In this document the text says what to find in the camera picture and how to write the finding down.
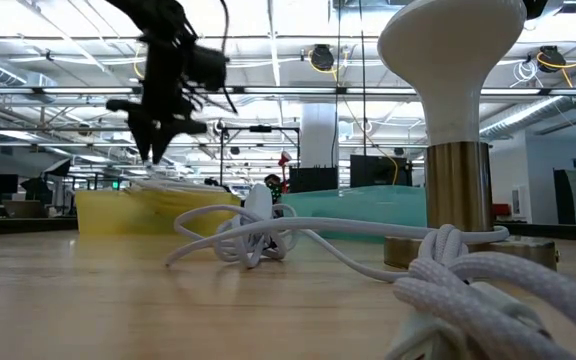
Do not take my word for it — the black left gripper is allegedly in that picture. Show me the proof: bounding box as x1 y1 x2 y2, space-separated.
105 34 209 166

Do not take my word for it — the black monitor back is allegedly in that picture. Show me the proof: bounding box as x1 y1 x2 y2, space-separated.
288 166 340 194

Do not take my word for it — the black ceiling cable reel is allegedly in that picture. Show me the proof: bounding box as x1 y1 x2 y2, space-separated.
309 43 337 72
537 44 568 74

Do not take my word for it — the white and brass lamp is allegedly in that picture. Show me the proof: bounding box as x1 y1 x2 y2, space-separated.
377 0 559 271

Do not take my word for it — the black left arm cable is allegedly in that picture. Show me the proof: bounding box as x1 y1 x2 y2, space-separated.
216 0 240 115

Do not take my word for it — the black metal rig frame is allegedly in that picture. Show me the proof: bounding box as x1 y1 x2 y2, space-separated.
219 125 302 186

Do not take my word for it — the white power adapter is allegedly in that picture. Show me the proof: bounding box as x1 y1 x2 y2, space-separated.
241 183 274 224

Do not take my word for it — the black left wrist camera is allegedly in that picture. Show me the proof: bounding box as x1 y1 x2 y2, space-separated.
187 43 230 92

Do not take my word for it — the red desk lamp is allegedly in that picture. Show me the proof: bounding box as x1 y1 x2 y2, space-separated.
277 151 293 192

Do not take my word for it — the teal plastic bin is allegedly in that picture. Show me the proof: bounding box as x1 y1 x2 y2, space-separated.
280 185 428 244

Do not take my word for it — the person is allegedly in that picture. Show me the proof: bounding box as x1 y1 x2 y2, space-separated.
262 173 285 205

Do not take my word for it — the white building column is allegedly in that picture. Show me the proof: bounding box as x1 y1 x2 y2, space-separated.
299 102 340 169

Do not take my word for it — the small white cable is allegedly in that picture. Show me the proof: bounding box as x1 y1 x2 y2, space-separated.
126 167 230 195

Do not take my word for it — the long ceiling light bar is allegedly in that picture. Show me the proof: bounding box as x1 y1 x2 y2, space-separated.
0 85 576 97

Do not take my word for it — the yellow plastic bin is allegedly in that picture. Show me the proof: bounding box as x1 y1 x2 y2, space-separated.
74 188 243 236

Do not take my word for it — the white braided lamp cord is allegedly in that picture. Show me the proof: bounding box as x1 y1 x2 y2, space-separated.
385 282 549 360
164 202 576 360

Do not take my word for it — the wide black monitor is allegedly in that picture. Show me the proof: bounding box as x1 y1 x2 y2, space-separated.
349 154 414 189

